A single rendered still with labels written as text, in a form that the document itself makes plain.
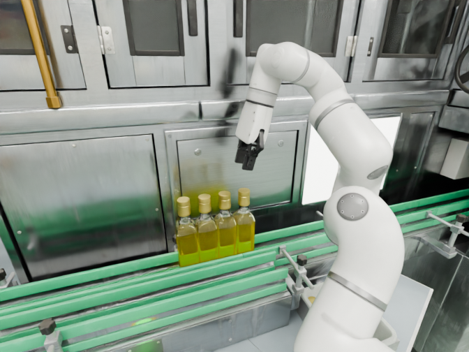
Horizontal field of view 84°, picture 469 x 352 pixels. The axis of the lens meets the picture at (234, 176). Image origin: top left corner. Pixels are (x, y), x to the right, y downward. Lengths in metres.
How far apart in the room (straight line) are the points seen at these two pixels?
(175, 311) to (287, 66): 0.63
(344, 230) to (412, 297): 0.78
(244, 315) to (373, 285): 0.46
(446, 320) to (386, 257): 1.29
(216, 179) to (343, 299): 0.56
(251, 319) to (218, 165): 0.46
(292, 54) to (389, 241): 0.38
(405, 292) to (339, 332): 0.78
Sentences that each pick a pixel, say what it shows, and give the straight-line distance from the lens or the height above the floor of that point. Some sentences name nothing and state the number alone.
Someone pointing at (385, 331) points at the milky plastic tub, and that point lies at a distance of 0.92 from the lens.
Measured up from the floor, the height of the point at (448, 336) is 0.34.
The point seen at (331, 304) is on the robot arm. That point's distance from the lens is 0.42.
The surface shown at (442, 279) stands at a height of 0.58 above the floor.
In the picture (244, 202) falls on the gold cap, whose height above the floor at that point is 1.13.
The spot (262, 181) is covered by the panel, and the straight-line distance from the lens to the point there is 0.91.
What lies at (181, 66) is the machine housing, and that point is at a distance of 0.80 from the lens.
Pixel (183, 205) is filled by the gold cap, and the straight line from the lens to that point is 0.69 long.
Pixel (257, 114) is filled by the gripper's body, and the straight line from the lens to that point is 0.64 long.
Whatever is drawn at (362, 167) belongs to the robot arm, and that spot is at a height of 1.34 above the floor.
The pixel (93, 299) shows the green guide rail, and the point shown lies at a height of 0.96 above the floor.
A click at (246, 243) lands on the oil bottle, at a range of 0.81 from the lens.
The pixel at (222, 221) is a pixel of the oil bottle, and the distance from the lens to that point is 0.74.
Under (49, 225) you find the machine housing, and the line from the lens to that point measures 0.94.
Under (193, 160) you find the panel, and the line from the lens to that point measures 0.80.
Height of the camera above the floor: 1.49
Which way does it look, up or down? 24 degrees down
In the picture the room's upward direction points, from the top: straight up
